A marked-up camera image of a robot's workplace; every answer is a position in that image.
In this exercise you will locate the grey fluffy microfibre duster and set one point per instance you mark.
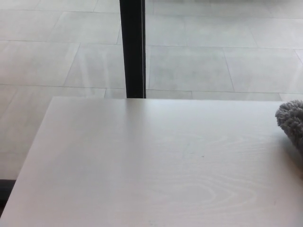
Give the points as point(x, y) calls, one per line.
point(292, 120)

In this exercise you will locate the black vertical window frame post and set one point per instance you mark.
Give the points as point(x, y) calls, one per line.
point(133, 47)

